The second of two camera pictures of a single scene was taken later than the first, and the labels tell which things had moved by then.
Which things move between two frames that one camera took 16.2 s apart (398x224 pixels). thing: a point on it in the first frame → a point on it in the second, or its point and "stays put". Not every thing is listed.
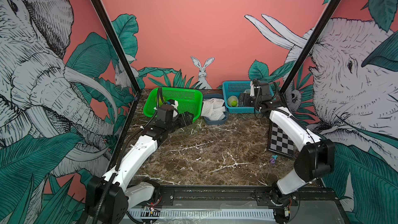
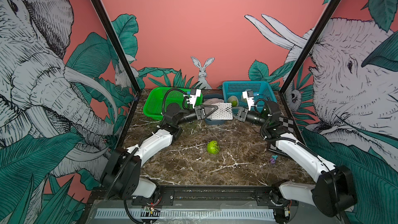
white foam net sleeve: x=231 y=98 stays put
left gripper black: x=187 y=120 → x=200 y=115
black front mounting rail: x=235 y=197 stays put
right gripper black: x=247 y=98 → x=245 y=114
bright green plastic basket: x=189 y=99 stays put
